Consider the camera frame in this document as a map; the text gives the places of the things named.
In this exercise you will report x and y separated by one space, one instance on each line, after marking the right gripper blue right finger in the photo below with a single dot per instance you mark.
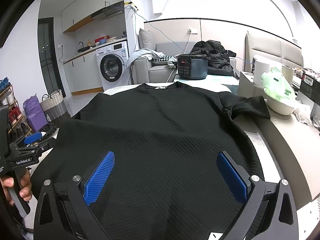
235 176

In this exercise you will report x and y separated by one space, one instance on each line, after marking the green plastic bag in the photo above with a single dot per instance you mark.
277 87

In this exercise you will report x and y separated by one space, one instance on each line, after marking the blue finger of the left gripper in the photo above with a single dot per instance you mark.
33 138

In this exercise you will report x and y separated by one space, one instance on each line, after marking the black jacket pile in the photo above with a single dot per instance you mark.
218 57

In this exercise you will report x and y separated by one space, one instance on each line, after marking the white cylindrical container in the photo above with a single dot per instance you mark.
261 65

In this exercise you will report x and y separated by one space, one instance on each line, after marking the woven laundry basket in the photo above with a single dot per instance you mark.
54 108

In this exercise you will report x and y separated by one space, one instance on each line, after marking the white bowl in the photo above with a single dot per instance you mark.
282 108

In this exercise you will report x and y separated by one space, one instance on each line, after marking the black knit t-shirt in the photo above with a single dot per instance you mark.
152 154

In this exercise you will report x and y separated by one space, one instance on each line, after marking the black range hood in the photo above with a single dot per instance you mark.
109 11

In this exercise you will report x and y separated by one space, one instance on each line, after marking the black cardboard box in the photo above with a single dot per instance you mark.
310 87

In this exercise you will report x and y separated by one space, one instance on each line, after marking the dark electric pressure cooker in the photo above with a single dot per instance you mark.
192 66

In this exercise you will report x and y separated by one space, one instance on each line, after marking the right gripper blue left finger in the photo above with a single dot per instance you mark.
95 179

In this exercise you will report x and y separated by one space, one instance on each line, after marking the checkered bed sheet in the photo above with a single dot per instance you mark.
237 134

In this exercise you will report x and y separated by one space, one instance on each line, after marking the white washing machine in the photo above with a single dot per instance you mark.
112 59

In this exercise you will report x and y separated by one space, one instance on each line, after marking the grey sofa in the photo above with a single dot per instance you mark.
149 65

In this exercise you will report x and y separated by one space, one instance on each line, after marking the wooden shoe rack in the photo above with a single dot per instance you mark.
17 122

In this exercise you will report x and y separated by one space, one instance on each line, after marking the purple bag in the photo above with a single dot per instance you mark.
34 113

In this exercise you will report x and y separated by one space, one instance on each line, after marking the white kitchen base cabinet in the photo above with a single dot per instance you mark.
82 75

